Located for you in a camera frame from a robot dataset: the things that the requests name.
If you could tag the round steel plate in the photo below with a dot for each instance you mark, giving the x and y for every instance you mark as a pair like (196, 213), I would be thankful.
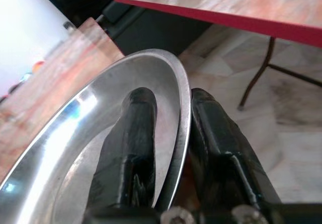
(63, 138)

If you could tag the marble-pattern table with red edge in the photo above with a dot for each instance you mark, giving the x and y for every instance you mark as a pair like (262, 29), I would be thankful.
(226, 2)

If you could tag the black cabinet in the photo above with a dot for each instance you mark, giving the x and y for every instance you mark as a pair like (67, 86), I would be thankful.
(156, 32)

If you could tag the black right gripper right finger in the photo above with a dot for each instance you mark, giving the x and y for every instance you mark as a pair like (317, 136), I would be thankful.
(221, 153)

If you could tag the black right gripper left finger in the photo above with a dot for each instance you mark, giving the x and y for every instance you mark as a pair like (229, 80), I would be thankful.
(130, 143)

